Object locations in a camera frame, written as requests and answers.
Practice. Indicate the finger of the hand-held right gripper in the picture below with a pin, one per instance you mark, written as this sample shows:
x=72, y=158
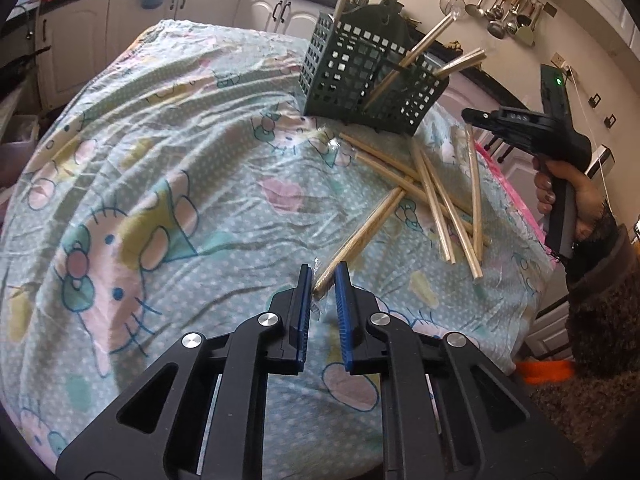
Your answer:
x=482, y=117

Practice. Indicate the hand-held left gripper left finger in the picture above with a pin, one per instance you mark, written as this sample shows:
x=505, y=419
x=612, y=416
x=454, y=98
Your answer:
x=304, y=310

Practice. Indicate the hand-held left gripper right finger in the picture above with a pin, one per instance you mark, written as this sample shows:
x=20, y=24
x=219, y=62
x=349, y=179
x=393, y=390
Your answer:
x=344, y=310

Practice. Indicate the bunch of wooden chopsticks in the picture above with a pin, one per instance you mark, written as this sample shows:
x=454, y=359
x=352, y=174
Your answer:
x=475, y=200

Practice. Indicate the dark green utensil basket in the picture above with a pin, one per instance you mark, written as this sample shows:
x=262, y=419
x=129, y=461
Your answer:
x=370, y=75

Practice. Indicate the person's right forearm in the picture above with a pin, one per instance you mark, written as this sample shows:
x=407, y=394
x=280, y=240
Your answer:
x=605, y=290

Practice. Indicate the person's right hand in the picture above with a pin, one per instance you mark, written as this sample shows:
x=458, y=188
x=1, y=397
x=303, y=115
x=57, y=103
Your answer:
x=590, y=200

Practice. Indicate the pile of ginger roots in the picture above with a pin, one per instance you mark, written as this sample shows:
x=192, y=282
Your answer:
x=455, y=46

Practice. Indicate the pink blanket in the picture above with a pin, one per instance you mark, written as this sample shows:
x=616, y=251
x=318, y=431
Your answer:
x=517, y=210

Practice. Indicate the large steel ladle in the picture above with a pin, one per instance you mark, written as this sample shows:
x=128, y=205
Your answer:
x=496, y=29

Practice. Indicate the green spatula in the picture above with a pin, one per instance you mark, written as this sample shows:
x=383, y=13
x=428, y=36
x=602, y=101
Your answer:
x=525, y=36

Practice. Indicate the steel spoon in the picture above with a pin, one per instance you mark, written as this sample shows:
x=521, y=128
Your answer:
x=511, y=25

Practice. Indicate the cartoon printed bedsheet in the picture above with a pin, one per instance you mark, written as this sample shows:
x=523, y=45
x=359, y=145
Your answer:
x=175, y=185

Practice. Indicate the orange cloth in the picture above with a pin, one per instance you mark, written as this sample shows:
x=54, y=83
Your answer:
x=545, y=372

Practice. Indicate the brown fuzzy clothing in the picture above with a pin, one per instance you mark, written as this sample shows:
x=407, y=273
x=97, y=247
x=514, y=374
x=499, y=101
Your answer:
x=590, y=425

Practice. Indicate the wall socket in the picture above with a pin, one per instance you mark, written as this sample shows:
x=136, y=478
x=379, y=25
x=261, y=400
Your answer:
x=559, y=60

